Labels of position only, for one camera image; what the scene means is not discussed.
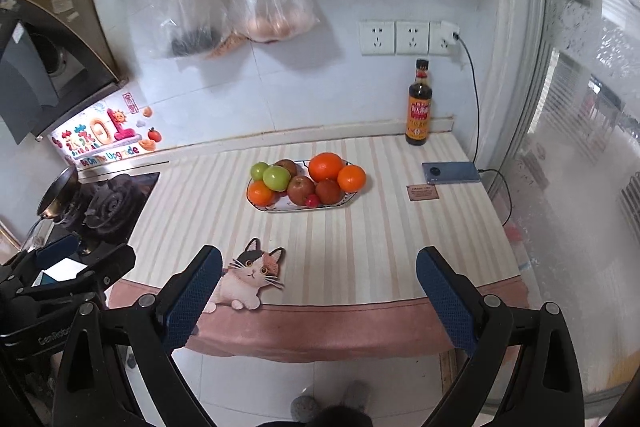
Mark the brownish green apple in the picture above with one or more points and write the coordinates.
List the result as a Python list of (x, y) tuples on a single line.
[(289, 166)]

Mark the orange on plate left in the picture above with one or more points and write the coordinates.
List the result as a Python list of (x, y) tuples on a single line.
[(259, 194)]

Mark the white wall socket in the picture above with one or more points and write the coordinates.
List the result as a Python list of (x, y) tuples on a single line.
[(377, 37), (411, 37)]

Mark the colourful wall sticker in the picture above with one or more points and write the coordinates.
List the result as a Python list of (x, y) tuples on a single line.
[(120, 127)]

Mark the white wall socket left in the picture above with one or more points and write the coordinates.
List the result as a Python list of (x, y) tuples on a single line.
[(377, 37)]

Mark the small orange fruit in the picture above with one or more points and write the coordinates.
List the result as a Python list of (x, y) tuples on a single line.
[(352, 178)]

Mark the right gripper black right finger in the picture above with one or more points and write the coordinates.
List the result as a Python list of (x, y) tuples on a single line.
[(544, 388)]

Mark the striped cat tablecloth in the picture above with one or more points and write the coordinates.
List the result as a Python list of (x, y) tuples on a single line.
[(348, 276)]

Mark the blue smartphone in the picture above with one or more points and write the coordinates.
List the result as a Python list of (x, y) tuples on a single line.
[(450, 172)]

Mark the range hood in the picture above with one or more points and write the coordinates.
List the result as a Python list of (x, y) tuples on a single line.
[(55, 62)]

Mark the white wall socket middle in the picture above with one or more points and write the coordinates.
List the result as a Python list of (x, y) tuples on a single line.
[(411, 37)]

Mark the small red tomato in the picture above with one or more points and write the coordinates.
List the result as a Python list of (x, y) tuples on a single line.
[(312, 201)]

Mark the brown label card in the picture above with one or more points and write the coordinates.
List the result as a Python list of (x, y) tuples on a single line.
[(422, 192)]

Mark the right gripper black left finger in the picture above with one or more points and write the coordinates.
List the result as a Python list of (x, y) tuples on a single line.
[(92, 387)]

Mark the orange with stem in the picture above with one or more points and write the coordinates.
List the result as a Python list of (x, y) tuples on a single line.
[(325, 166)]

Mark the dark soy sauce bottle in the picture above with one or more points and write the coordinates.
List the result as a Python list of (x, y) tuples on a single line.
[(420, 96)]

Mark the plastic bag dark contents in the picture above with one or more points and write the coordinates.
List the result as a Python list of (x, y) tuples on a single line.
[(184, 28)]

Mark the large red apple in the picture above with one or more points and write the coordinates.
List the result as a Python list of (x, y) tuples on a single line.
[(299, 188)]

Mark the black frying pan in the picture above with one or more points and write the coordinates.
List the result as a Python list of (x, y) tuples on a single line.
[(56, 199)]

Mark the dark orange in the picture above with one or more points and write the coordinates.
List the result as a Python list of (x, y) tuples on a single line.
[(329, 192)]

